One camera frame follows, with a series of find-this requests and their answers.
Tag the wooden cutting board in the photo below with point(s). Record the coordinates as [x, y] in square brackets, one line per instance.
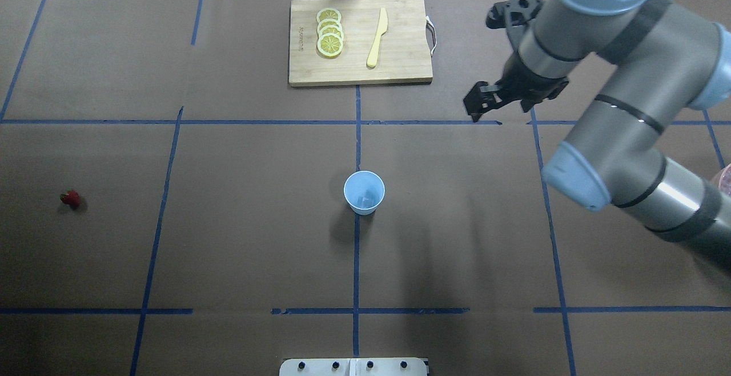
[405, 55]

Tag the lemon slice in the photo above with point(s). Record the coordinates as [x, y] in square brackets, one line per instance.
[330, 46]
[324, 24]
[331, 34]
[328, 14]

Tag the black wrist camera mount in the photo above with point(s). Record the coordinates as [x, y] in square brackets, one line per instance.
[514, 16]

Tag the red strawberry on table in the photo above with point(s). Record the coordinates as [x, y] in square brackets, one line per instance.
[71, 198]

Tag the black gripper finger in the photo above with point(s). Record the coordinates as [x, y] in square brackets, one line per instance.
[481, 98]

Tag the yellow plastic knife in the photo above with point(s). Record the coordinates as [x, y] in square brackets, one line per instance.
[381, 29]

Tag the pink bowl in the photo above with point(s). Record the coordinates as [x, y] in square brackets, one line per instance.
[722, 180]

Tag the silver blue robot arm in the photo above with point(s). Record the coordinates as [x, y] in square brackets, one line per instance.
[666, 59]

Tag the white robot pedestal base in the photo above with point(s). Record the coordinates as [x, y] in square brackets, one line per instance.
[355, 366]

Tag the light blue plastic cup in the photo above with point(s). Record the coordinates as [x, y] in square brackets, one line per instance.
[364, 191]

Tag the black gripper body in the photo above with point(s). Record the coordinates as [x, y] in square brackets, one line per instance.
[529, 85]

